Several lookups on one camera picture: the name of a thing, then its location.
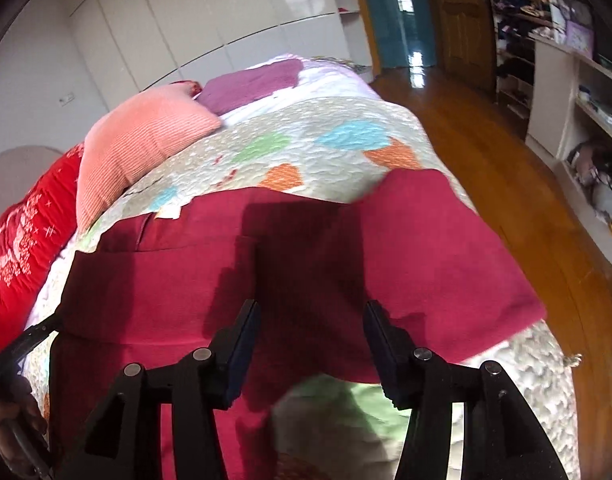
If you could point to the heart patterned quilt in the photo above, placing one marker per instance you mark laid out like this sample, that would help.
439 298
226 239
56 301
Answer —
336 125

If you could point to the glossy white wardrobe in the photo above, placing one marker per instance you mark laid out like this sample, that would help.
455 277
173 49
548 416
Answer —
210 10

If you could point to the red embroidered pillow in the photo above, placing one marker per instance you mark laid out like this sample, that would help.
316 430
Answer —
25 240

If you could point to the white shelf unit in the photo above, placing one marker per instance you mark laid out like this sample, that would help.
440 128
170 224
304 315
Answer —
551 90

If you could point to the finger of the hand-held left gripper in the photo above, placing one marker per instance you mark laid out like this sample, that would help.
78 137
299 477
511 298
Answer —
30 336

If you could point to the pink ribbed pillow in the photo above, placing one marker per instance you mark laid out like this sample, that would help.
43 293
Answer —
135 145

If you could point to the purple towel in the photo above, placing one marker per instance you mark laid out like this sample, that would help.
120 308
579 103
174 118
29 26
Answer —
251 85

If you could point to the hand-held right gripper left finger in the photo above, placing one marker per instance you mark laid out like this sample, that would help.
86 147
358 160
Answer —
246 342

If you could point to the round grey headboard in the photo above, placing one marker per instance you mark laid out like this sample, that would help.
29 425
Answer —
15 170

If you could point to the purple box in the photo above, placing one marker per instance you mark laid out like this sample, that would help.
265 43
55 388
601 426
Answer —
579 40

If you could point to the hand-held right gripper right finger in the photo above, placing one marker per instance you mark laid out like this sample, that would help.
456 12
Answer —
377 342

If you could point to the white wall switch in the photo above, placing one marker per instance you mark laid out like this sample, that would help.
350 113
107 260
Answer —
67 98

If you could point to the wooden panel door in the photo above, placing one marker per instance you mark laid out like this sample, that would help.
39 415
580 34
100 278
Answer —
461 25

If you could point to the dark red pants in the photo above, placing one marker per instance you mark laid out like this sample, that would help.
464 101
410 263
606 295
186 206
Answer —
311 260

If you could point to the rack of clothes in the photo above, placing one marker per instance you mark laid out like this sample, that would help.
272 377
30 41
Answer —
516 15

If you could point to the person's left hand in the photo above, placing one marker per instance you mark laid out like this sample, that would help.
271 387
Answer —
5 425

